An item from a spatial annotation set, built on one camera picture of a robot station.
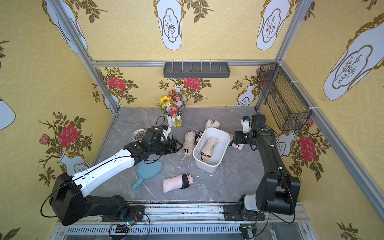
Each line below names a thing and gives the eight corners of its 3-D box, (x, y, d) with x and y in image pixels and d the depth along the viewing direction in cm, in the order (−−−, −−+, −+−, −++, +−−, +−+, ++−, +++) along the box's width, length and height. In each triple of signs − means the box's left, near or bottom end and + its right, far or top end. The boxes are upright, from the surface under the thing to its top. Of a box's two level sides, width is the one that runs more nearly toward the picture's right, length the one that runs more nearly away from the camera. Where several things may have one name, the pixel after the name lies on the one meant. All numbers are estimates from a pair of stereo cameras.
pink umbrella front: (164, 193, 82) (162, 190, 78) (163, 181, 86) (161, 178, 82) (194, 186, 84) (194, 183, 80) (192, 175, 89) (192, 171, 85)
